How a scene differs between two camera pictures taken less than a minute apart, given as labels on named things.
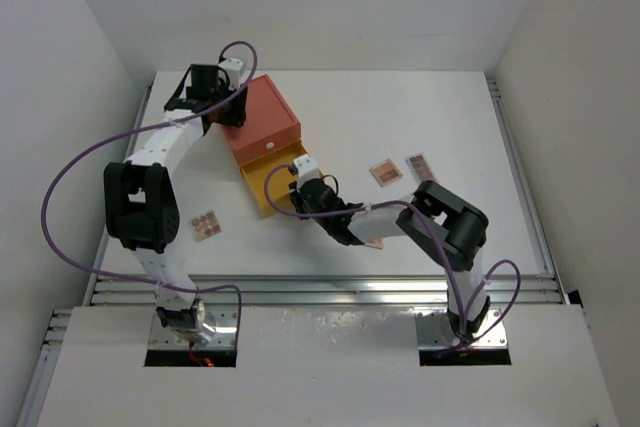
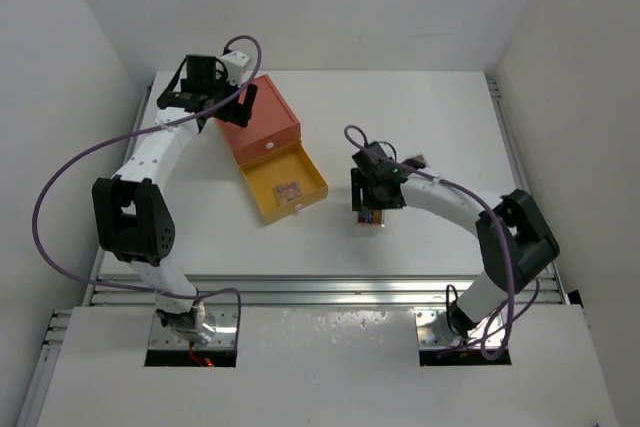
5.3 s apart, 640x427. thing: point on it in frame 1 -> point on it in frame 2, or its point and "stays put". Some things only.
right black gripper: [298, 198] -> [362, 200]
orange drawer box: [270, 122] stays put
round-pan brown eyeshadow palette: [205, 225] -> [287, 192]
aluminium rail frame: [111, 291] stays put
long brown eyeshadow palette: [420, 168] stays put
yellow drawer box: [279, 179] stays put
